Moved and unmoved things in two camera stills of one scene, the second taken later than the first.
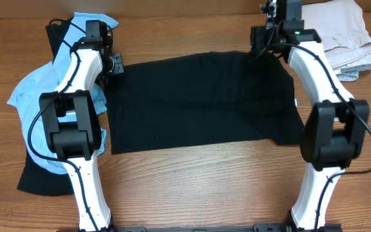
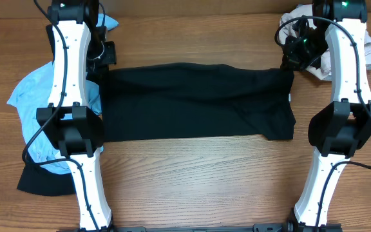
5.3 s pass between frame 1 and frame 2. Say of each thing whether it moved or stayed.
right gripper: moved
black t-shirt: moved
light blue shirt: stayed
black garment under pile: stayed
